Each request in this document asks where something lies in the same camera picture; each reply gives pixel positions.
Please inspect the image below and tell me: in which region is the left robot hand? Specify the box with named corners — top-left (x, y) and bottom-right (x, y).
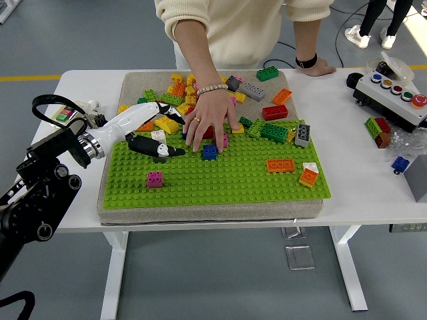
top-left (89, 101), bottom-right (187, 159)

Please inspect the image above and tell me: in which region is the person's right hand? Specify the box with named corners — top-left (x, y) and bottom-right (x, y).
top-left (182, 89), bottom-right (240, 154)

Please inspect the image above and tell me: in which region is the person's left hand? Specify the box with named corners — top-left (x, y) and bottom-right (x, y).
top-left (296, 57), bottom-right (337, 77)

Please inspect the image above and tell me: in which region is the white square brick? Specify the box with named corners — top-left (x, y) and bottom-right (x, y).
top-left (150, 129), bottom-right (167, 146)

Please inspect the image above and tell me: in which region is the yellow curved brick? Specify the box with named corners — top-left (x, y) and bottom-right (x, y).
top-left (154, 115), bottom-right (181, 135)

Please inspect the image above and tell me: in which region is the light green long brick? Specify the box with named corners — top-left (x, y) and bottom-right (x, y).
top-left (158, 93), bottom-right (185, 107)

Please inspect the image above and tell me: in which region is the grey long brick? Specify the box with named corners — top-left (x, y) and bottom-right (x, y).
top-left (240, 82), bottom-right (267, 103)
top-left (294, 123), bottom-right (312, 148)

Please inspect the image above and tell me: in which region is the red long brick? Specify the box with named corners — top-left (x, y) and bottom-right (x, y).
top-left (262, 104), bottom-right (289, 121)

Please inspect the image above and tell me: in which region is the dark green long brick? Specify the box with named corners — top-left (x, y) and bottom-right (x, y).
top-left (260, 121), bottom-right (290, 144)

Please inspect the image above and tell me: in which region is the green studded baseplate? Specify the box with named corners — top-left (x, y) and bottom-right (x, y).
top-left (101, 119), bottom-right (333, 210)

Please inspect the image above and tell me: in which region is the orange flat brick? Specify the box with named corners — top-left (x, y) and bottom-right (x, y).
top-left (266, 159), bottom-right (297, 173)

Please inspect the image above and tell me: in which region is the brown brick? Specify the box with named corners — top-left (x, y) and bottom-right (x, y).
top-left (374, 132), bottom-right (392, 149)

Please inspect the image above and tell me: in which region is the orange and yellow brick stack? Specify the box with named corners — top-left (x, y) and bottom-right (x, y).
top-left (298, 167), bottom-right (319, 189)

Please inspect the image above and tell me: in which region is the black wristwatch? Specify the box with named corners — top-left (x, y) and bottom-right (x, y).
top-left (295, 53), bottom-right (318, 69)

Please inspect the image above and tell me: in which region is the white push-button control box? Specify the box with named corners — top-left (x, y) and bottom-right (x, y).
top-left (352, 71), bottom-right (427, 134)

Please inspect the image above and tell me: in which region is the person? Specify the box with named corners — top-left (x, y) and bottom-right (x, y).
top-left (344, 0), bottom-right (414, 50)
top-left (153, 0), bottom-right (332, 70)

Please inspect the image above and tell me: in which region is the clear round container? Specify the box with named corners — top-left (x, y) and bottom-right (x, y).
top-left (366, 50), bottom-right (416, 84)

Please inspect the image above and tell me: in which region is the grey-brown foam mat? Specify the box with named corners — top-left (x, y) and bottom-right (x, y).
top-left (95, 69), bottom-right (325, 227)

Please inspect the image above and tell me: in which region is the clear plastic bag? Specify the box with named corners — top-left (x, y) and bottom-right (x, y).
top-left (386, 128), bottom-right (427, 158)

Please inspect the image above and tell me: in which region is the white table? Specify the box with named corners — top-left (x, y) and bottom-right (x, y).
top-left (0, 68), bottom-right (427, 313)

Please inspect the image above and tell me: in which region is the clear floor plate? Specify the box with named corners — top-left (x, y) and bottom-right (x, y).
top-left (284, 245), bottom-right (316, 271)
top-left (280, 226), bottom-right (308, 240)

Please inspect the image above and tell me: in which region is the grey box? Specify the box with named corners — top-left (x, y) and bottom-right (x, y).
top-left (402, 153), bottom-right (427, 203)

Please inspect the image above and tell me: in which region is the white furniture base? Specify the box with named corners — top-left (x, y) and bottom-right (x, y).
top-left (0, 0), bottom-right (18, 25)

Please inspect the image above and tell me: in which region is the table control panel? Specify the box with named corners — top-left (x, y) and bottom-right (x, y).
top-left (388, 222), bottom-right (427, 233)

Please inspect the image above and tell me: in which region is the bead bracelet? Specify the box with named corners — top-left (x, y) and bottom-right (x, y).
top-left (195, 83), bottom-right (230, 97)

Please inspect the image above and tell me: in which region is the black ring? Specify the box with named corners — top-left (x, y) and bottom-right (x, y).
top-left (346, 71), bottom-right (365, 90)

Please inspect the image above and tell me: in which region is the black floor cable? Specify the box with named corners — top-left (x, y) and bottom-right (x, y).
top-left (262, 39), bottom-right (298, 69)
top-left (335, 0), bottom-right (371, 69)

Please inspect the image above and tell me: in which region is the beige switch box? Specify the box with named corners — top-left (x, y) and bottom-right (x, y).
top-left (51, 105), bottom-right (84, 129)

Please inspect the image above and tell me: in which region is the blue brick keychain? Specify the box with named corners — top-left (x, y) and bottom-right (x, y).
top-left (390, 155), bottom-right (410, 175)

